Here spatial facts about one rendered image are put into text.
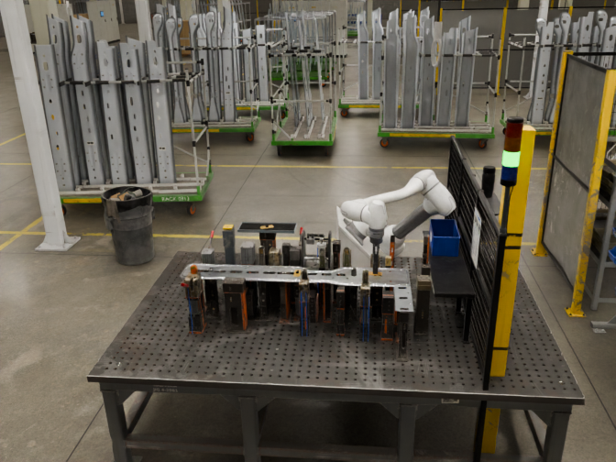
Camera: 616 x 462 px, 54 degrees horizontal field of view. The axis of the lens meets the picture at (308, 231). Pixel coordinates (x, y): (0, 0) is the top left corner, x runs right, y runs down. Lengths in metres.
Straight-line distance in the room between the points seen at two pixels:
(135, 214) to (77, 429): 2.47
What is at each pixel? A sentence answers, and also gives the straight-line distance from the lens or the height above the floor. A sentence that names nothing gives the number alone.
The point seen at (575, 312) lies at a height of 0.02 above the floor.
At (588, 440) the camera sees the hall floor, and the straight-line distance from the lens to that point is 4.23.
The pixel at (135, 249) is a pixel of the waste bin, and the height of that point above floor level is 0.18.
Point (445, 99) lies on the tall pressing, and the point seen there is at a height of 0.75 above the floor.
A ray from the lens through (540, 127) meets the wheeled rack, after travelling 10.82.
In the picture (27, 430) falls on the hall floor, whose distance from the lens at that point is 4.43.
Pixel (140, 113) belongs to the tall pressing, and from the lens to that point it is 7.68.
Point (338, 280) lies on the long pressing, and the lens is 3.53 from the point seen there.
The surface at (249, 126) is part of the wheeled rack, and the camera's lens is 10.82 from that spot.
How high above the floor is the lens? 2.61
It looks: 23 degrees down
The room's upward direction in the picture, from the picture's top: 1 degrees counter-clockwise
